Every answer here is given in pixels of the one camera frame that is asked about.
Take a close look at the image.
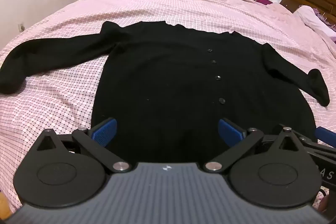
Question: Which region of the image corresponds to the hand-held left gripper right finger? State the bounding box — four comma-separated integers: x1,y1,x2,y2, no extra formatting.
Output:
203,118,303,174

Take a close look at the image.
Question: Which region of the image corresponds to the purple patterned cloth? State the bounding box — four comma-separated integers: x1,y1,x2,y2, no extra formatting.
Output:
314,7,336,28

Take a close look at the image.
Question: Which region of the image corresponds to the pink checked bed cover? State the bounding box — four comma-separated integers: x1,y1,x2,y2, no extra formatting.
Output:
0,0,336,214

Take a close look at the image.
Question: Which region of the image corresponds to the wooden bed frame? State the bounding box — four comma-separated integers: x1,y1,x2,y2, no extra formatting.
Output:
0,191,11,222

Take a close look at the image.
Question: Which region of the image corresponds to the black cable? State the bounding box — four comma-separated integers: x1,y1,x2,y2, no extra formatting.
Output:
318,188,332,212

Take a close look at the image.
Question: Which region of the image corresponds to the pale pink pillow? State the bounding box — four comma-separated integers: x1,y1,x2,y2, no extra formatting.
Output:
293,5,336,38

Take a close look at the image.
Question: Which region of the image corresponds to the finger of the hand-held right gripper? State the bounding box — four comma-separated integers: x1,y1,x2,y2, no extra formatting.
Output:
279,123,336,160

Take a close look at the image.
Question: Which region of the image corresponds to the black buttoned cardigan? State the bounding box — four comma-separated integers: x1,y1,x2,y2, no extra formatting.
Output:
0,20,330,164

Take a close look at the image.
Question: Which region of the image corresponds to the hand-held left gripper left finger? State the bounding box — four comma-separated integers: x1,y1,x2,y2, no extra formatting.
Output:
35,117,132,174

